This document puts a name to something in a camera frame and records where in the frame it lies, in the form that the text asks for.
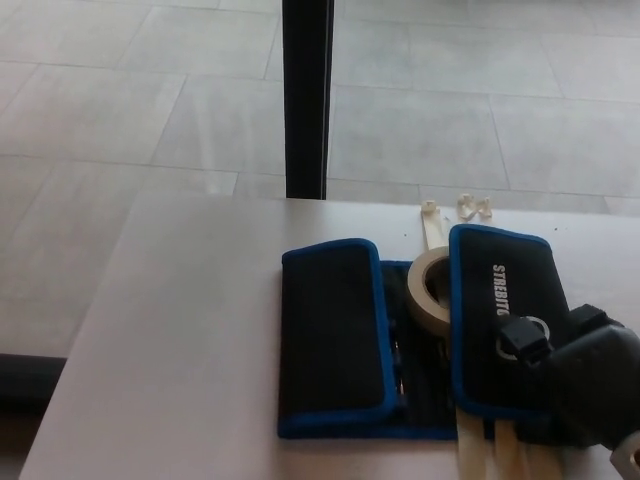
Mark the beige masking tape roll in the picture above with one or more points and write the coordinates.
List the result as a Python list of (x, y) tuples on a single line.
[(417, 300)]

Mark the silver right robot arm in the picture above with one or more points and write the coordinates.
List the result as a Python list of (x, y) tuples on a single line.
[(627, 462)]

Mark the black toolkit case blue trim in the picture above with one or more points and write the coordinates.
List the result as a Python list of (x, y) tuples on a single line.
[(330, 325)]

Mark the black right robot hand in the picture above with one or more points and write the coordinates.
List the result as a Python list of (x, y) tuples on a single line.
[(590, 380)]

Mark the black vertical post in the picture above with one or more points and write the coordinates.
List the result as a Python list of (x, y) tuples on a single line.
[(305, 100)]

